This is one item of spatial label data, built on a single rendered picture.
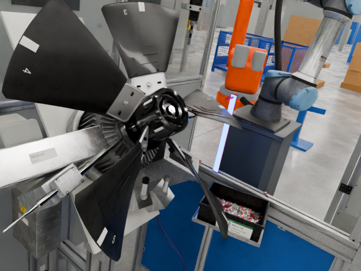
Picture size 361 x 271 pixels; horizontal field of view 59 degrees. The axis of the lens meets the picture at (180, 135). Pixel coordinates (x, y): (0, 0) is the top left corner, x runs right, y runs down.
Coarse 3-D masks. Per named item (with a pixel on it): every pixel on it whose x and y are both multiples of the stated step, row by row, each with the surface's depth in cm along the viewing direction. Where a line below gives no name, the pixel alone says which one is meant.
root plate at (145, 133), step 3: (147, 126) 75; (147, 129) 76; (144, 132) 74; (147, 132) 77; (144, 135) 74; (147, 135) 78; (141, 138) 73; (147, 138) 79; (141, 141) 73; (144, 141) 77; (147, 141) 80; (141, 144) 74; (147, 144) 81; (141, 147) 75; (144, 150) 80; (141, 156) 79; (141, 159) 79
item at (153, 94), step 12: (156, 96) 76; (168, 96) 81; (180, 96) 83; (144, 108) 77; (156, 108) 75; (168, 108) 78; (180, 108) 82; (120, 120) 81; (132, 120) 82; (144, 120) 77; (156, 120) 75; (168, 120) 77; (180, 120) 81; (132, 132) 82; (156, 132) 78; (168, 132) 77; (132, 144) 82; (156, 144) 87
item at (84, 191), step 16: (128, 160) 67; (112, 176) 62; (128, 176) 68; (80, 192) 55; (96, 192) 58; (112, 192) 62; (128, 192) 70; (80, 208) 54; (96, 208) 58; (112, 208) 63; (128, 208) 74; (96, 224) 58; (112, 224) 64; (96, 240) 59; (112, 256) 65
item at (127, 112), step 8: (128, 88) 76; (136, 88) 77; (120, 96) 76; (128, 96) 77; (136, 96) 78; (144, 96) 79; (112, 104) 76; (120, 104) 77; (136, 104) 79; (112, 112) 77; (128, 112) 79
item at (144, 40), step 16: (112, 16) 89; (128, 16) 90; (144, 16) 91; (160, 16) 92; (176, 16) 94; (112, 32) 88; (128, 32) 89; (144, 32) 89; (160, 32) 90; (128, 48) 88; (144, 48) 87; (160, 48) 88; (128, 64) 87; (144, 64) 86; (160, 64) 86
